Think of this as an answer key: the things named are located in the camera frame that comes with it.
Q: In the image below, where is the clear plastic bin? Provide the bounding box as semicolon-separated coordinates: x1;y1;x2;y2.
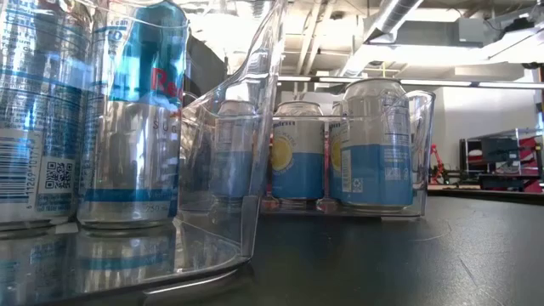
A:
182;78;438;220
0;0;292;306

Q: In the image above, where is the blue silver Red Bull can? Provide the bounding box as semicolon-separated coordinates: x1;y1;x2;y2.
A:
77;0;190;230
0;0;94;233

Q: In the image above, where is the red metal stand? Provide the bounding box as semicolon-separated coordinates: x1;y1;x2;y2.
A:
428;143;450;186

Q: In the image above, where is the ceiling strip light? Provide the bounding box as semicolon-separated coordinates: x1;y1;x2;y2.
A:
275;75;544;89

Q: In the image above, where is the metal shelf rack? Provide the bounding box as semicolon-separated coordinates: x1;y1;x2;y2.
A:
458;127;544;195

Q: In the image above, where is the silver ceiling duct pipe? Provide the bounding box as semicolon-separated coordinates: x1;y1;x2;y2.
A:
337;0;426;78

